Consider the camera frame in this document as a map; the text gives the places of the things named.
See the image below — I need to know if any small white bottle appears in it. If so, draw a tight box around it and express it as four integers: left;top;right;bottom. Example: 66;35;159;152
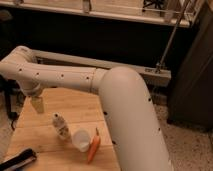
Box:
52;113;71;140

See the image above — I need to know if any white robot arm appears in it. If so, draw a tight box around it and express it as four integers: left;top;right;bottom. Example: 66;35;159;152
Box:
0;46;174;171

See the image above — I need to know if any black stapler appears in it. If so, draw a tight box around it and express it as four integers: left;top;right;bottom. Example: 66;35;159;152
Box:
0;148;37;171

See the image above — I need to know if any white plastic cup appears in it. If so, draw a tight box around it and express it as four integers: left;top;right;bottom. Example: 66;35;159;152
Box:
72;129;91;152

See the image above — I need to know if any orange carrot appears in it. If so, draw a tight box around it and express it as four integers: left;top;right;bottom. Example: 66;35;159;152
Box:
87;130;101;163

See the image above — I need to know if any dark cabinet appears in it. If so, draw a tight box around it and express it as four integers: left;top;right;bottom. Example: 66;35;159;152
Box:
167;0;213;130

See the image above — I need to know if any metal pole stand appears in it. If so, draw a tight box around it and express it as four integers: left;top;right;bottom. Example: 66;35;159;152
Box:
155;0;190;73

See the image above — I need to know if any white beam rail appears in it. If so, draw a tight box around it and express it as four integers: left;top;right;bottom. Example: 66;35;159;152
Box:
33;50;172;87

